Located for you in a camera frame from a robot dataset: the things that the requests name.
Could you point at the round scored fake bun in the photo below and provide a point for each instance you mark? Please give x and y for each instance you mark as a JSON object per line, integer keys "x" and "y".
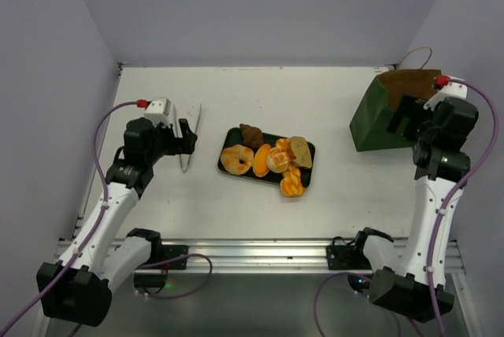
{"x": 278, "y": 160}

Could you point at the dark green tray gold rim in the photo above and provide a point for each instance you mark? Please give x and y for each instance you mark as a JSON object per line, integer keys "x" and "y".
{"x": 234, "y": 137}

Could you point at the aluminium front mounting rail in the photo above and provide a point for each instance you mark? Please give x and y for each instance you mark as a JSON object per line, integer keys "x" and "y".
{"x": 273, "y": 256}

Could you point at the green paper bag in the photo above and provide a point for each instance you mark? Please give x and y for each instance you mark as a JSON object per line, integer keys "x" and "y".
{"x": 368, "y": 126}

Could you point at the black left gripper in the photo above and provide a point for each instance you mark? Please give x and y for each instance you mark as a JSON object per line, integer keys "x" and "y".
{"x": 179, "y": 145}

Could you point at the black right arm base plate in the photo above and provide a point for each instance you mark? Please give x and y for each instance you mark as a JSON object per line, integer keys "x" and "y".
{"x": 341, "y": 254}

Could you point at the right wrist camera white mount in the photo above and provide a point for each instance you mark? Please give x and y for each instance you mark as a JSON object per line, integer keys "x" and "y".
{"x": 447, "y": 87}

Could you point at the tan sliced fake bread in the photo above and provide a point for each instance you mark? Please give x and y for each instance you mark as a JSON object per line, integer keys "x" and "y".
{"x": 300, "y": 150}

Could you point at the orange braided fake bread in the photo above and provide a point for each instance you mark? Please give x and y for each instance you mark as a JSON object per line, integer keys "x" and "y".
{"x": 291, "y": 184}

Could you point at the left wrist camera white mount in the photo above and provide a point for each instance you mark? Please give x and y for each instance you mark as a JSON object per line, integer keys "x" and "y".
{"x": 157, "y": 110}

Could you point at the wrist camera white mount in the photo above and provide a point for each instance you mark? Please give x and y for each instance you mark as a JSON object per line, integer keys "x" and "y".
{"x": 447, "y": 87}
{"x": 157, "y": 110}

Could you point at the metal serving tongs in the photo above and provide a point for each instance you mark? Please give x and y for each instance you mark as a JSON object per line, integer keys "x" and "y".
{"x": 189, "y": 137}

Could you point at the orange ring fake bread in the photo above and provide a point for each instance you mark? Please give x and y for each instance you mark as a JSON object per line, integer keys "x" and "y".
{"x": 237, "y": 159}

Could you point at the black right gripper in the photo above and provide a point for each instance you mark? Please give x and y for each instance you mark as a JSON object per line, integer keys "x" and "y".
{"x": 404, "y": 115}

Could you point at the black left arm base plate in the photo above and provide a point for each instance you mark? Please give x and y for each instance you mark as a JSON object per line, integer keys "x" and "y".
{"x": 173, "y": 251}

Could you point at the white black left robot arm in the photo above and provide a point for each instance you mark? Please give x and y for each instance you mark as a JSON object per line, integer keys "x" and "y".
{"x": 79, "y": 286}

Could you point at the brown fake chocolate bread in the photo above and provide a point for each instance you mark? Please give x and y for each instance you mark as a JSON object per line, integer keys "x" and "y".
{"x": 252, "y": 136}

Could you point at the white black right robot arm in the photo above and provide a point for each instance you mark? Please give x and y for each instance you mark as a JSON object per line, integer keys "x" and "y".
{"x": 413, "y": 284}

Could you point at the orange oval fake bread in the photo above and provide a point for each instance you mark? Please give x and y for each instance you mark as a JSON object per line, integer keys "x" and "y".
{"x": 260, "y": 167}

